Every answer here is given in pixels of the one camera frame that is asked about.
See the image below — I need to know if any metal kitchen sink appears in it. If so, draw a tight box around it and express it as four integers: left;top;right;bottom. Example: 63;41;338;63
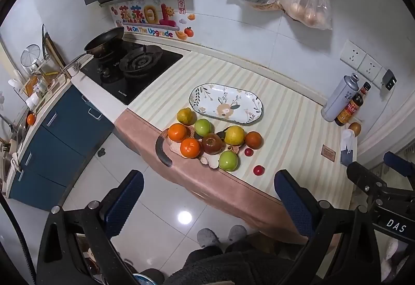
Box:
0;123;26;179

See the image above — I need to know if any round metal strainer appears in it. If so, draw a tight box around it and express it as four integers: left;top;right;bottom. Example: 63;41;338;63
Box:
20;44;43;67

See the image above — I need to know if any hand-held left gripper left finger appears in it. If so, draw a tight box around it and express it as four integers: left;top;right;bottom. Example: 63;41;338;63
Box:
36;170;145;285

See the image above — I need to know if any large yellow lemon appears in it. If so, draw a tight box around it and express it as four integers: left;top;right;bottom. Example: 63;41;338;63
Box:
224;126;245;146

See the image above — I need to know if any white and blue packet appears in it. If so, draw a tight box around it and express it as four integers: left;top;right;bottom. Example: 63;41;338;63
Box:
340;130;358;166

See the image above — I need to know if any striped table cover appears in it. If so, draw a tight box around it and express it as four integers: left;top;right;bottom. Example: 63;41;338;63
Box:
113;48;362;245

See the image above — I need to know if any wooden cutting board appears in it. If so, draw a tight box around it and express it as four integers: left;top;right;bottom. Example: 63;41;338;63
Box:
42;31;67;70

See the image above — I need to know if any grey gas canister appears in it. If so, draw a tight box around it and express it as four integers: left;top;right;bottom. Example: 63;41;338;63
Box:
321;73;360;122

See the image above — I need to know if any person's dark fleece clothing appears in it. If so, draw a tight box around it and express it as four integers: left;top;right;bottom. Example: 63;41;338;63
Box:
164;238;312;285

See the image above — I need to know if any floral oval ceramic plate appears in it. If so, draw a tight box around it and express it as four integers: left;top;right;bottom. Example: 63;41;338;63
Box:
189;84;264;124

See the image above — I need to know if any dark sauce bottle red label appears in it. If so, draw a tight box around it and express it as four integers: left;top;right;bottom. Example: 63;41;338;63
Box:
335;92;364;127

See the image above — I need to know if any black plug adapter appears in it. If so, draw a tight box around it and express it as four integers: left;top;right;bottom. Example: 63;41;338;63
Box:
383;69;398;91

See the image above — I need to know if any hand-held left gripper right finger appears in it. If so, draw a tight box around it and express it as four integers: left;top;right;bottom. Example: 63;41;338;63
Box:
274;169;386;285

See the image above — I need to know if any black gas stove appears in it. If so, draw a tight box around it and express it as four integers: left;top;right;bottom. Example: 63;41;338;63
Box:
79;40;184;106

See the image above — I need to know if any green apple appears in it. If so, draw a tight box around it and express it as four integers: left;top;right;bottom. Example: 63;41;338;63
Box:
194;118;213;137
219;149;240;172

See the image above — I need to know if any dark orange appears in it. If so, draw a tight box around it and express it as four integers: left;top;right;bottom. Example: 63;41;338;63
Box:
244;131;262;149

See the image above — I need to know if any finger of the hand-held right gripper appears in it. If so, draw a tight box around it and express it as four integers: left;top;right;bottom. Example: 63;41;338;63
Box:
346;161;394;204
383;152;415;177

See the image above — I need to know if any colourful wall sticker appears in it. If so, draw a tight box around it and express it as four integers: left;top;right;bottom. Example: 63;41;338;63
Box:
108;0;197;41

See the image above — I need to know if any small brown card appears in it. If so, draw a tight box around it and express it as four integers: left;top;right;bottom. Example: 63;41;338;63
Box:
322;144;337;161

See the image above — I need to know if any grey slipper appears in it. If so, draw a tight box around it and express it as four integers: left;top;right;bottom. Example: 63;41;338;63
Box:
197;228;221;248
227;225;247;243

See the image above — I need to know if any dark red apple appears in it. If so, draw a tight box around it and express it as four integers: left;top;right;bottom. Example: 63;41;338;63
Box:
202;133;224;155

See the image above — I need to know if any small dark yellow lemon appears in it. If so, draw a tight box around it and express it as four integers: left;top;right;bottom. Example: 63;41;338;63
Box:
177;108;197;126

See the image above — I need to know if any dark frying pan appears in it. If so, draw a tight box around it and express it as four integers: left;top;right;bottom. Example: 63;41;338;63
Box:
60;26;125;75

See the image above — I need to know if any white wall socket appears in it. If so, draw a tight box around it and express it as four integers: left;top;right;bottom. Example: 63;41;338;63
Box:
358;53;388;86
340;39;368;72

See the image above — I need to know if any bright orange mandarin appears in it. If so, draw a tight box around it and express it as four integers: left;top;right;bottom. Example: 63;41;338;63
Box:
168;123;188;142
180;138;202;159

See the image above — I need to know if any blue kitchen cabinet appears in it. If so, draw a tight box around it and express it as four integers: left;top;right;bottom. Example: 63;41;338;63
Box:
8;84;115;211

